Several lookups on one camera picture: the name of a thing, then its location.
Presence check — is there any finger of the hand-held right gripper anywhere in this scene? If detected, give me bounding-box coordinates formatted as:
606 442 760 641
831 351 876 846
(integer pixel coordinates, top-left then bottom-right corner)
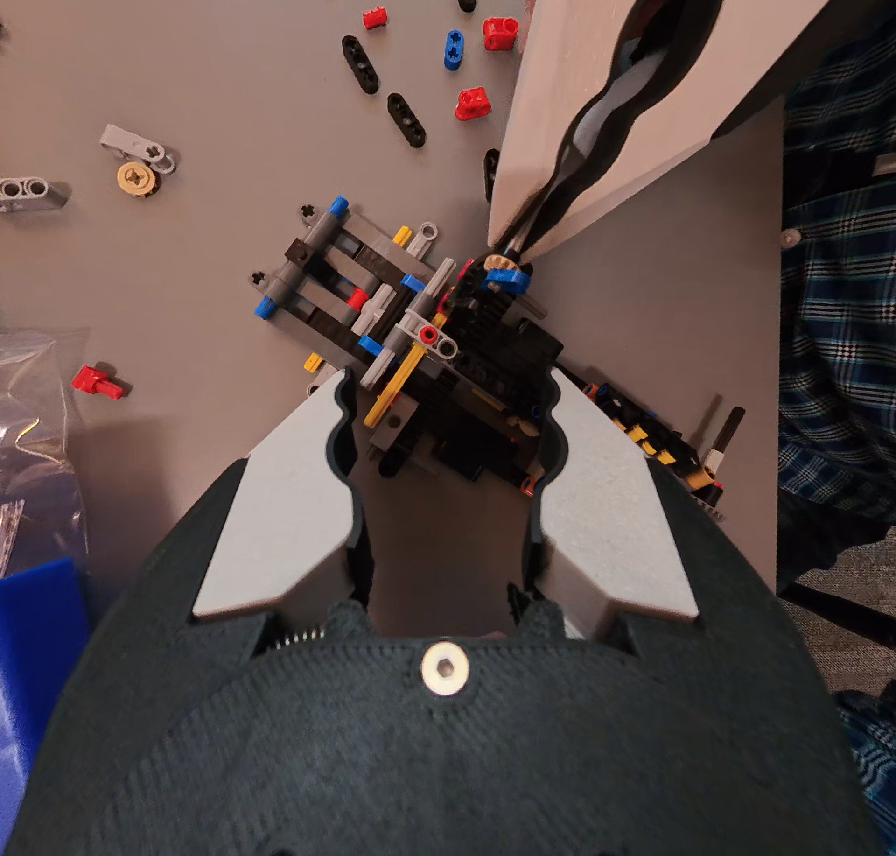
517 0 858 260
486 0 664 246

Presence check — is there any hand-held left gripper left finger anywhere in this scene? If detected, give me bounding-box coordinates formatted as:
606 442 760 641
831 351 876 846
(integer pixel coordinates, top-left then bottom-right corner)
192 368 372 622

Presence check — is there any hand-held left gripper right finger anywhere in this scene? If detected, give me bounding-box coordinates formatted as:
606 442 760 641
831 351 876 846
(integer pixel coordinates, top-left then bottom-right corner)
521 368 701 626

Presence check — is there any long lego chassis assembly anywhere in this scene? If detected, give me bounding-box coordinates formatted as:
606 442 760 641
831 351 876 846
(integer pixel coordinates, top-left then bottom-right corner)
251 196 729 524

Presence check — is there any tan lego pulley wheel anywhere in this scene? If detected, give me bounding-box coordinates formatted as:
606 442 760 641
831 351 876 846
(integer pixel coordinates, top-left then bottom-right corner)
115 161 161 199

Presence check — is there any grey lego liftarm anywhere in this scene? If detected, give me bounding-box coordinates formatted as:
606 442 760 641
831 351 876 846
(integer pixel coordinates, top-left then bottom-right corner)
98 124 177 174

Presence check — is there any light grey lego beam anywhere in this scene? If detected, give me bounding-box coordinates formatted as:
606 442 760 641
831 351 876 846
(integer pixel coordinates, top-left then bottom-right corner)
0 177 70 213

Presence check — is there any black rod with white band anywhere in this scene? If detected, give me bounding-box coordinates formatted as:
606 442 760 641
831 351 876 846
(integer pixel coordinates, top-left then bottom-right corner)
702 407 746 475

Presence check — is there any empty clear plastic bag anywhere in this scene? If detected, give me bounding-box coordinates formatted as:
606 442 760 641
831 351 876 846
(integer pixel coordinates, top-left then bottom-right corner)
0 331 92 577

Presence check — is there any person's torso in plaid shirt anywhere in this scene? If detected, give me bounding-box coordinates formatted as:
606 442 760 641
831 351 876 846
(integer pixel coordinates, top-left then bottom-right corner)
777 16 896 808

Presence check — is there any blue plastic bin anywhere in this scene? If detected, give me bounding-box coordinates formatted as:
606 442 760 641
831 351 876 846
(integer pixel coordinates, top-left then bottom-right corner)
0 557 92 836

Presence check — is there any black chest harness strap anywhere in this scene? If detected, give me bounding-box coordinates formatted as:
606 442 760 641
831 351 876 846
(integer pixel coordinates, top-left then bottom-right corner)
783 145 896 202

